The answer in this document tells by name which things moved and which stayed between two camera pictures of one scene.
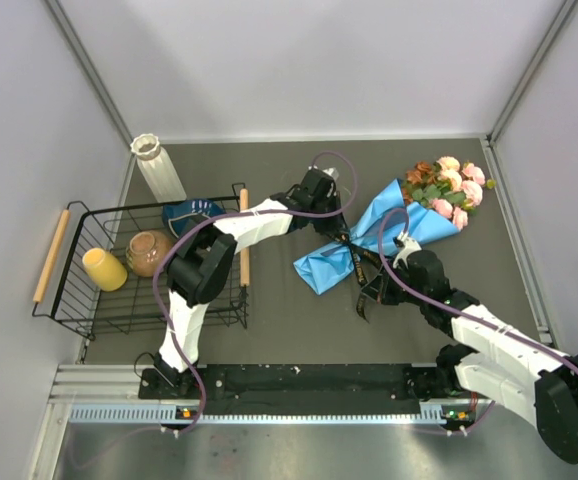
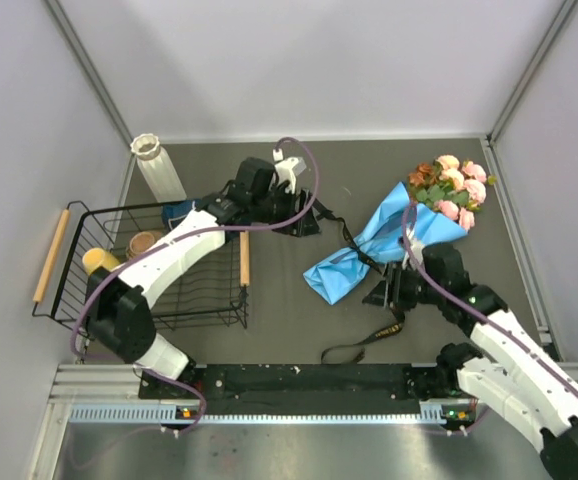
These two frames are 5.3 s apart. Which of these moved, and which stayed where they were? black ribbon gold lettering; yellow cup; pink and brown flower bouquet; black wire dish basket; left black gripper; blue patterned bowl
Moved: black ribbon gold lettering; left black gripper
Stayed: blue patterned bowl; black wire dish basket; yellow cup; pink and brown flower bouquet
